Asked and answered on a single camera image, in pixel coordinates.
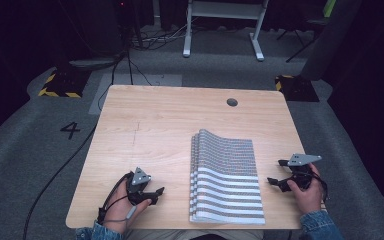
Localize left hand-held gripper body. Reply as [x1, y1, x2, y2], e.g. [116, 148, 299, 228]
[126, 166, 153, 205]

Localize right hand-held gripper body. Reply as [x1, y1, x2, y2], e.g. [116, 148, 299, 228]
[286, 153, 323, 191]

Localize person's right hand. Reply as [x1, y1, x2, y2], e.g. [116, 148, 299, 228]
[286, 163, 325, 216]

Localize person's left hand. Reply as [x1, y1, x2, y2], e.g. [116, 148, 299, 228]
[103, 180, 153, 235]

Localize folded grey striped cloth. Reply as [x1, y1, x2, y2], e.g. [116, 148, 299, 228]
[188, 128, 267, 225]

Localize black yellow-striped stand base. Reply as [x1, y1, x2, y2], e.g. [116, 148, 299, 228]
[274, 74, 320, 103]
[37, 67, 92, 99]

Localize black tripod stand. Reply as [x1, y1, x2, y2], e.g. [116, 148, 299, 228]
[275, 16, 326, 64]

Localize dark grey curtain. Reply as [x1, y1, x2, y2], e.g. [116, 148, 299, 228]
[300, 0, 364, 82]

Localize green strip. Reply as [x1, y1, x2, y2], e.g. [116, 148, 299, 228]
[322, 0, 337, 18]

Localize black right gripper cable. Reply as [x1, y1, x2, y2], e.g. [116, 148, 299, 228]
[309, 171, 330, 202]

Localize long black floor cable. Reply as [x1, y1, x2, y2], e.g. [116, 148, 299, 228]
[22, 123, 98, 240]

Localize tangle of floor cables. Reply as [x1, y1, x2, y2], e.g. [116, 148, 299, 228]
[129, 16, 201, 52]

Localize white desk frame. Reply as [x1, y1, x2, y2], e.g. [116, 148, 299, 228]
[182, 0, 270, 62]

